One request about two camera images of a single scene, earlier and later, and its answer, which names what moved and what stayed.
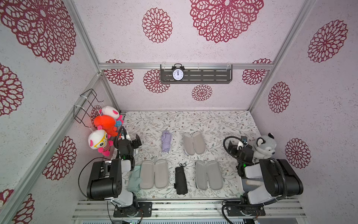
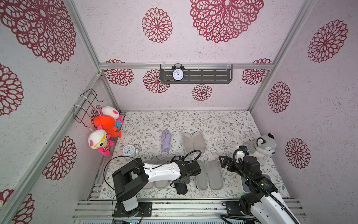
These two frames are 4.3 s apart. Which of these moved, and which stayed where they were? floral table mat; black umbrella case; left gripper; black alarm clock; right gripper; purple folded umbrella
Moved: right gripper; left gripper
Stayed: black alarm clock; floral table mat; black umbrella case; purple folded umbrella
